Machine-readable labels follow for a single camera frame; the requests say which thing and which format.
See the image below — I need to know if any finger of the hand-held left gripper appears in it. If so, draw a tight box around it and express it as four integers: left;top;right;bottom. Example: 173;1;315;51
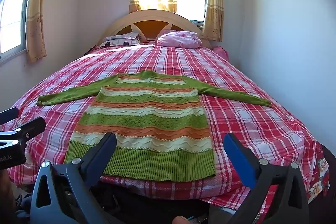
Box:
0;107;20;125
13;117;47;146

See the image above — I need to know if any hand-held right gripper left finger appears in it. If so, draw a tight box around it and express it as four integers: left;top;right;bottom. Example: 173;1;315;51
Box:
30;132;118;224

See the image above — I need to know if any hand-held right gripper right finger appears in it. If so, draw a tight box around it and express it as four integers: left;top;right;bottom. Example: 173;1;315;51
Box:
223;132;310;224

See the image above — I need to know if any green striped knit sweater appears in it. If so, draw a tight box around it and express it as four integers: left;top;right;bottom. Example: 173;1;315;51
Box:
37;70;272;182

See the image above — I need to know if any red plaid bed sheet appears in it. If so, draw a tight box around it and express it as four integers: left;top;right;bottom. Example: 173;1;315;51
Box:
8;44;323;216

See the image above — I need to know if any floral blanket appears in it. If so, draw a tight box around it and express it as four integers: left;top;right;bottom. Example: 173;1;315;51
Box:
307;145;331;205

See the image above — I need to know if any dark cloth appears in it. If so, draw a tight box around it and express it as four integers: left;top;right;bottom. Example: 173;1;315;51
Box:
83;46;101;55

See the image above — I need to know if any yellow side window curtain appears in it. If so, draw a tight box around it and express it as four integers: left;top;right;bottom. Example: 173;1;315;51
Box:
26;0;57;63

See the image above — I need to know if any side window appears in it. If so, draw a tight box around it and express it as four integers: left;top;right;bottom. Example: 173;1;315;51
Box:
0;0;40;64

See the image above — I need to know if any pink cloth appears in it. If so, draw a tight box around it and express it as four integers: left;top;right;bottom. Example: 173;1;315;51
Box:
213;46;230;60

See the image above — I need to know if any white patterned pillow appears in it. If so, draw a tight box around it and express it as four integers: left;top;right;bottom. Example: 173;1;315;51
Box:
101;31;141;48

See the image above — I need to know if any pink floral pillow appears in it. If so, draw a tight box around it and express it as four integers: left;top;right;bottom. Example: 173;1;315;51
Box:
157;30;202;49

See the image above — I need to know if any wooden arched headboard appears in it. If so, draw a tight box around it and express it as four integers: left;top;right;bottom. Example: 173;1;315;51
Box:
97;9;212;48

